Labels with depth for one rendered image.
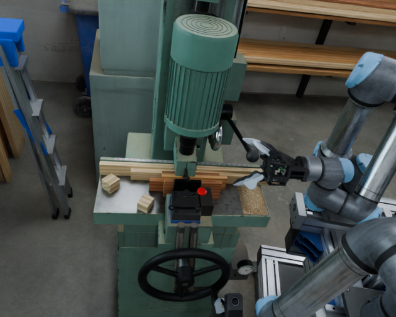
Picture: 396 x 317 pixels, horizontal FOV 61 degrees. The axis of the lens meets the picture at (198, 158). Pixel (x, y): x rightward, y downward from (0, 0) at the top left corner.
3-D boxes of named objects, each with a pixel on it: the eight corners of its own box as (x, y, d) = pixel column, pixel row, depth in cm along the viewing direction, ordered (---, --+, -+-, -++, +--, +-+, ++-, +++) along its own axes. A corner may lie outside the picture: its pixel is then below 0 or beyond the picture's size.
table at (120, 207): (88, 248, 105) (87, 237, 101) (100, 179, 128) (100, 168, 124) (273, 250, 115) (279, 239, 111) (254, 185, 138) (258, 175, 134)
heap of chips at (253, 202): (243, 214, 117) (246, 207, 115) (236, 185, 128) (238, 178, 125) (268, 214, 119) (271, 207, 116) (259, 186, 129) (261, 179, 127)
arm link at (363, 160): (370, 203, 128) (388, 177, 120) (335, 187, 133) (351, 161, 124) (374, 185, 137) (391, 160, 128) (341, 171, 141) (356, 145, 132)
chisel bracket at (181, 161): (174, 179, 118) (176, 161, 112) (172, 153, 128) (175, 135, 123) (195, 180, 119) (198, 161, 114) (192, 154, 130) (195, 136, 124)
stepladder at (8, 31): (45, 222, 211) (-32, 35, 132) (50, 193, 229) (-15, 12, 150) (72, 218, 213) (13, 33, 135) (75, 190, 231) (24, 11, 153)
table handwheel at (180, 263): (119, 294, 104) (172, 246, 90) (124, 240, 119) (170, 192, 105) (194, 313, 117) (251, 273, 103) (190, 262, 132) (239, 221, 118)
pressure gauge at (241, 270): (235, 277, 131) (239, 266, 125) (233, 268, 133) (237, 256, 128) (250, 277, 132) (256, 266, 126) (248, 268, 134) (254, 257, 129)
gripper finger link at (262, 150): (254, 138, 91) (275, 158, 94) (248, 129, 96) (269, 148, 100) (246, 146, 91) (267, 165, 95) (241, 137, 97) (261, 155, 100)
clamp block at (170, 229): (163, 243, 107) (166, 226, 101) (163, 211, 117) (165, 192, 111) (209, 244, 109) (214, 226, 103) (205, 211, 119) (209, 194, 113)
